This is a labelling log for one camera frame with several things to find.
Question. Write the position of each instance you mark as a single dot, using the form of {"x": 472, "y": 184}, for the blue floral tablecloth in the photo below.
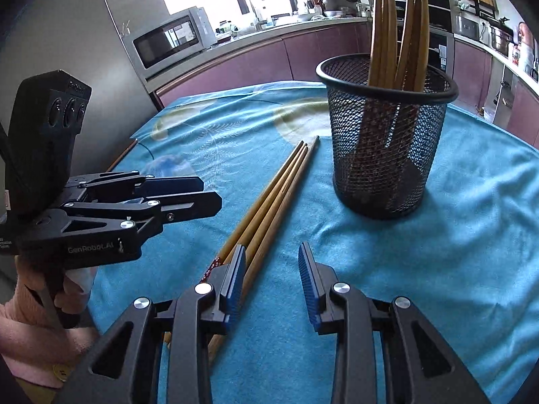
{"x": 442, "y": 261}

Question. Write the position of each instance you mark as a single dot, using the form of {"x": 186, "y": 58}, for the black built-in oven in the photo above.
{"x": 441, "y": 52}

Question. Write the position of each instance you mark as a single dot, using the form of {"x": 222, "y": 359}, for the white microwave oven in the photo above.
{"x": 168, "y": 44}

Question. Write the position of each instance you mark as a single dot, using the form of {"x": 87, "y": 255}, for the steel stockpot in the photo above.
{"x": 500, "y": 40}

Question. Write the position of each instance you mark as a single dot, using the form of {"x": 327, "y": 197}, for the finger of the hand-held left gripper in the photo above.
{"x": 172, "y": 185}
{"x": 185, "y": 209}

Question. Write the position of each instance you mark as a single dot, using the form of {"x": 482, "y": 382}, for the pink base cabinet run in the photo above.
{"x": 522, "y": 109}
{"x": 252, "y": 63}

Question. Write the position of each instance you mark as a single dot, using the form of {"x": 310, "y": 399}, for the black range hood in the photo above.
{"x": 440, "y": 8}

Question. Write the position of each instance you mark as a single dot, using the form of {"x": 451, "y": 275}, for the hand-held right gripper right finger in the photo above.
{"x": 309, "y": 290}

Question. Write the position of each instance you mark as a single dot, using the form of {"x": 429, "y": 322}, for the pink thermos jug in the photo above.
{"x": 525, "y": 33}

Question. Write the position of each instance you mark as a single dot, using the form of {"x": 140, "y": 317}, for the black mesh cup holder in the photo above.
{"x": 379, "y": 168}

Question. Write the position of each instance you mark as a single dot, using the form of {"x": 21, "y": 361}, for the bunch of wooden chopsticks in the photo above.
{"x": 389, "y": 29}

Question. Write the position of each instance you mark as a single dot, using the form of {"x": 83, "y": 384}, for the grey refrigerator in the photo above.
{"x": 84, "y": 29}

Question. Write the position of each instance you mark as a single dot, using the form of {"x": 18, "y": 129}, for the wooden chopstick red patterned end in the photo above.
{"x": 269, "y": 187}
{"x": 269, "y": 201}

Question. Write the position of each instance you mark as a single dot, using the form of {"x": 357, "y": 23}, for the black wall rack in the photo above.
{"x": 488, "y": 11}

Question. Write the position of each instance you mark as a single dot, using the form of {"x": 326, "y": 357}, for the person's left hand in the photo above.
{"x": 69, "y": 292}

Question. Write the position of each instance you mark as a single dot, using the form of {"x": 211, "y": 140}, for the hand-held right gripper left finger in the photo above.
{"x": 233, "y": 288}

